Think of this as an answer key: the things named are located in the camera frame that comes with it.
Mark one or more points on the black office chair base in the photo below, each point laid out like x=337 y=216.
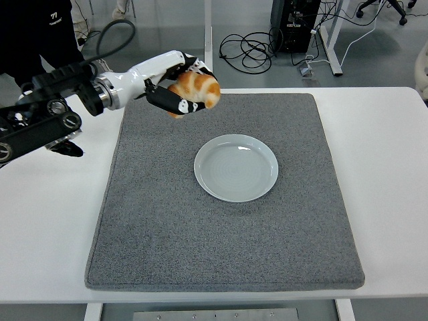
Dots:
x=398 y=8

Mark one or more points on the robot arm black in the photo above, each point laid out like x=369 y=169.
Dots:
x=33 y=130

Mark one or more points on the white desk leg with foot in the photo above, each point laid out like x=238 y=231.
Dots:
x=208 y=33
x=332 y=53

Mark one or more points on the croissant bread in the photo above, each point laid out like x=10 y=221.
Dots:
x=200 y=87

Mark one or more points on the black computer tower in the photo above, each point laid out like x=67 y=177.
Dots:
x=297 y=36

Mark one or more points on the small clear floor device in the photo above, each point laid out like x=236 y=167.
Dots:
x=307 y=72

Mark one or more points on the white curved frame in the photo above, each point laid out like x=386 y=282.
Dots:
x=419 y=65

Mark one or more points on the person's legs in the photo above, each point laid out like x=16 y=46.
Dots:
x=119 y=12

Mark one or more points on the pale grey round plate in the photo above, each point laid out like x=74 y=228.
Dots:
x=235 y=170

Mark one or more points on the person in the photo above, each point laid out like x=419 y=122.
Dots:
x=33 y=36

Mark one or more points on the grey metal plate with screws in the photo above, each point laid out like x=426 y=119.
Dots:
x=214 y=315

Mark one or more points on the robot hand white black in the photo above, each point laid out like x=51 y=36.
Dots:
x=147 y=72

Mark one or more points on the white table leg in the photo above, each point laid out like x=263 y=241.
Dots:
x=93 y=312
x=346 y=311

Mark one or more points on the grey fabric mat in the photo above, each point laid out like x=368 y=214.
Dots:
x=234 y=240

